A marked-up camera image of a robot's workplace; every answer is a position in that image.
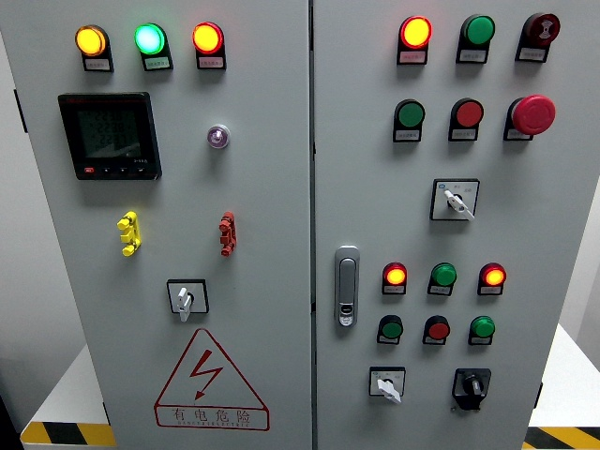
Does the plain white-handle turn switch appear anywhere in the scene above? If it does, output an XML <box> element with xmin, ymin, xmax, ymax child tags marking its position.
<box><xmin>166</xmin><ymin>278</ymin><xmax>211</xmax><ymax>323</ymax></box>

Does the silver door lock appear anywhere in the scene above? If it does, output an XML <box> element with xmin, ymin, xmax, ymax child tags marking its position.
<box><xmin>334</xmin><ymin>245</ymin><xmax>361</xmax><ymax>328</ymax></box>

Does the pale grey cabinet door with lock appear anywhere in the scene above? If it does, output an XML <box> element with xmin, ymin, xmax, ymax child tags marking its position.
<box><xmin>311</xmin><ymin>0</ymin><xmax>600</xmax><ymax>450</ymax></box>

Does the small red lit lamp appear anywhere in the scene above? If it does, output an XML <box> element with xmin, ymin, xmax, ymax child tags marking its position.
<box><xmin>382</xmin><ymin>262</ymin><xmax>409</xmax><ymax>287</ymax></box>
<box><xmin>478</xmin><ymin>262</ymin><xmax>508</xmax><ymax>288</ymax></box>

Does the white round lamp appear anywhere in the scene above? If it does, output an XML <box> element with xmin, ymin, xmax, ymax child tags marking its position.
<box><xmin>206</xmin><ymin>123</ymin><xmax>232</xmax><ymax>150</ymax></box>

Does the small green push button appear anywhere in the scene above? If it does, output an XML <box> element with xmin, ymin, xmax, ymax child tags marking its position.
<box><xmin>469</xmin><ymin>315</ymin><xmax>497</xmax><ymax>341</ymax></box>
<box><xmin>378</xmin><ymin>314</ymin><xmax>405</xmax><ymax>341</ymax></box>

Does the small green lamp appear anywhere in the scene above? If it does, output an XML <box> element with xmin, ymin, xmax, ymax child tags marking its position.
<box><xmin>429</xmin><ymin>262</ymin><xmax>458</xmax><ymax>288</ymax></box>

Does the red warning triangle sticker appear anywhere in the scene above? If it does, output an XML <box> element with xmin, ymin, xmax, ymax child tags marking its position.
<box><xmin>154</xmin><ymin>327</ymin><xmax>271</xmax><ymax>432</ymax></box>

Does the small red push button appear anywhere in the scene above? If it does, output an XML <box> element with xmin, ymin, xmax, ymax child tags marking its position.
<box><xmin>424</xmin><ymin>315</ymin><xmax>452</xmax><ymax>342</ymax></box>

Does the large red-rimmed lit lamp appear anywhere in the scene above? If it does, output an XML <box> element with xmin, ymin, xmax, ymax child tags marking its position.
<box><xmin>191</xmin><ymin>21</ymin><xmax>225</xmax><ymax>55</ymax></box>
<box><xmin>398</xmin><ymin>15</ymin><xmax>433</xmax><ymax>50</ymax></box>

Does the black display meter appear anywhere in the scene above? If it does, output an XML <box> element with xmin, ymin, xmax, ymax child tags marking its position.
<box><xmin>57</xmin><ymin>91</ymin><xmax>163</xmax><ymax>181</ymax></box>

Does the bright green round lamp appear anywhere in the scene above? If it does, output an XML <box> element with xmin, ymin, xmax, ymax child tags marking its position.
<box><xmin>133</xmin><ymin>22</ymin><xmax>167</xmax><ymax>56</ymax></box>

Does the large red stop button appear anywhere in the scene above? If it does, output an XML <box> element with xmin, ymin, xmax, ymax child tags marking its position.
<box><xmin>509</xmin><ymin>94</ymin><xmax>557</xmax><ymax>137</ymax></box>

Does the large green round lamp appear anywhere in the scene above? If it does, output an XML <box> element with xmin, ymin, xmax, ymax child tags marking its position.
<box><xmin>460</xmin><ymin>13</ymin><xmax>497</xmax><ymax>46</ymax></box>

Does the yellow round lamp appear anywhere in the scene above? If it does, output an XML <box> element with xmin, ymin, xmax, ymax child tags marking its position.
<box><xmin>74</xmin><ymin>24</ymin><xmax>107</xmax><ymax>57</ymax></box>

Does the black yellow striped tape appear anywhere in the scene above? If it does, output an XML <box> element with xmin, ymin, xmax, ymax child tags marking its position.
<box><xmin>522</xmin><ymin>426</ymin><xmax>600</xmax><ymax>450</ymax></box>
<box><xmin>20</xmin><ymin>421</ymin><xmax>117</xmax><ymax>449</ymax></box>

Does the dark red buzzer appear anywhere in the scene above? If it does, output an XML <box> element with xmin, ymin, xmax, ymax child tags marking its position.
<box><xmin>522</xmin><ymin>11</ymin><xmax>562</xmax><ymax>46</ymax></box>

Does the small red handle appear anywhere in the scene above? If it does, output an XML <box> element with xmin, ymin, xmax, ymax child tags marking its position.
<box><xmin>217</xmin><ymin>211</ymin><xmax>238</xmax><ymax>258</ymax></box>

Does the large white-handle turn switch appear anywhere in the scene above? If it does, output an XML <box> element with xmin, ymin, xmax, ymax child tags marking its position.
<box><xmin>429</xmin><ymin>178</ymin><xmax>481</xmax><ymax>222</ymax></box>

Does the small yellow handle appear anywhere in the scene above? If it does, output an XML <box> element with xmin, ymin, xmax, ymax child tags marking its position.
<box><xmin>116</xmin><ymin>210</ymin><xmax>142</xmax><ymax>257</ymax></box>

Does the small printed white-handle turn switch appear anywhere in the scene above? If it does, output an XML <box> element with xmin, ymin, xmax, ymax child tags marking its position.
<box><xmin>368</xmin><ymin>366</ymin><xmax>408</xmax><ymax>405</ymax></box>

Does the black-handle turn switch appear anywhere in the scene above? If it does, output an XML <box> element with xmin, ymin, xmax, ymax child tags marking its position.
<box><xmin>451</xmin><ymin>367</ymin><xmax>493</xmax><ymax>412</ymax></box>

